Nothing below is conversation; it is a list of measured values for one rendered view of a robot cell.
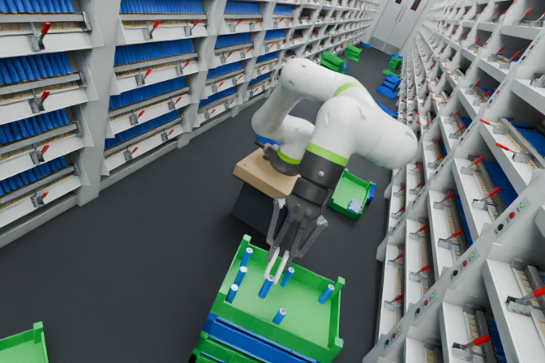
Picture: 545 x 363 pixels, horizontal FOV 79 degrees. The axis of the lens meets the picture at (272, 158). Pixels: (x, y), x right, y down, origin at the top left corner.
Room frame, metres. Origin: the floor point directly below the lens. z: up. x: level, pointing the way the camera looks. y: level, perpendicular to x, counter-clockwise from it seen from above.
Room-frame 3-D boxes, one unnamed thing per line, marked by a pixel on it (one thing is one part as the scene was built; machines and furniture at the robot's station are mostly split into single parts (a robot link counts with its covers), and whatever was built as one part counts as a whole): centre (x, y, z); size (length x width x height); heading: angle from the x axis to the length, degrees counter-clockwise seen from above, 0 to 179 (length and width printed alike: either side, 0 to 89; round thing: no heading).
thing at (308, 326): (0.58, -0.16, 0.44); 0.30 x 0.20 x 0.08; 89
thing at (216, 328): (0.58, -0.16, 0.36); 0.30 x 0.20 x 0.08; 89
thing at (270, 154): (1.40, -0.02, 0.36); 0.26 x 0.15 x 0.06; 67
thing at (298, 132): (1.37, -0.06, 0.48); 0.16 x 0.13 x 0.19; 103
